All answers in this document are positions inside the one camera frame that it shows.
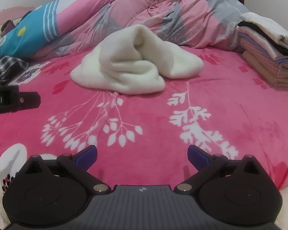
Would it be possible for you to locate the pink grey quilt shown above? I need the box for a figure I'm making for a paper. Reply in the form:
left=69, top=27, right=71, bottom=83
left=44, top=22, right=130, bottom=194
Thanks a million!
left=31, top=0, right=252, bottom=59

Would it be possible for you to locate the pink floral blanket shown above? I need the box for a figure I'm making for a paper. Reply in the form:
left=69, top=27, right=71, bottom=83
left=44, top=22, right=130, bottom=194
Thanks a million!
left=0, top=45, right=288, bottom=197

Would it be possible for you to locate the white knit sweater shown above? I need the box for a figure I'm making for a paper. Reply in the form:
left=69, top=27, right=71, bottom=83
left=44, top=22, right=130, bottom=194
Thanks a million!
left=70, top=25, right=204, bottom=94

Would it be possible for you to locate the plaid shirt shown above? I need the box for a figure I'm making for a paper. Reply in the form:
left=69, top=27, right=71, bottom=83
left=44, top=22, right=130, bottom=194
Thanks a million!
left=0, top=56, right=29, bottom=87

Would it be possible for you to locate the stack of folded clothes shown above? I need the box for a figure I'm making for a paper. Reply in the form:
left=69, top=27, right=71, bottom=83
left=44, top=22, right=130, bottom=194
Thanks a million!
left=237, top=12, right=288, bottom=90

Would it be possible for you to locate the brown plush toy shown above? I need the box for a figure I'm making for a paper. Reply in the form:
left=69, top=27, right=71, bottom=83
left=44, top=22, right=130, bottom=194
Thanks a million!
left=0, top=20, right=16, bottom=38

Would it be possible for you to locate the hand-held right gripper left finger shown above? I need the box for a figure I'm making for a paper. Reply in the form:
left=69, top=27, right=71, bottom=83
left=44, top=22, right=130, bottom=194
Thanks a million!
left=19, top=145, right=111, bottom=194

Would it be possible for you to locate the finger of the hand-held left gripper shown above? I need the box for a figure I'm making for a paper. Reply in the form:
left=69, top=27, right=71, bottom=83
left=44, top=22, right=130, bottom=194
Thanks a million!
left=18, top=91, right=41, bottom=112

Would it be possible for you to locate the blue striped pillow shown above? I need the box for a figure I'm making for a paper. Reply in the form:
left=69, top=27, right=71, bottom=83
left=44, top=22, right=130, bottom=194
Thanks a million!
left=0, top=1, right=63, bottom=59

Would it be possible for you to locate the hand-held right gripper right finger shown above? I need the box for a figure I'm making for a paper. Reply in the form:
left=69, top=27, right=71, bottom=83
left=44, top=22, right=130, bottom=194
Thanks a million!
left=174, top=145, right=270, bottom=194

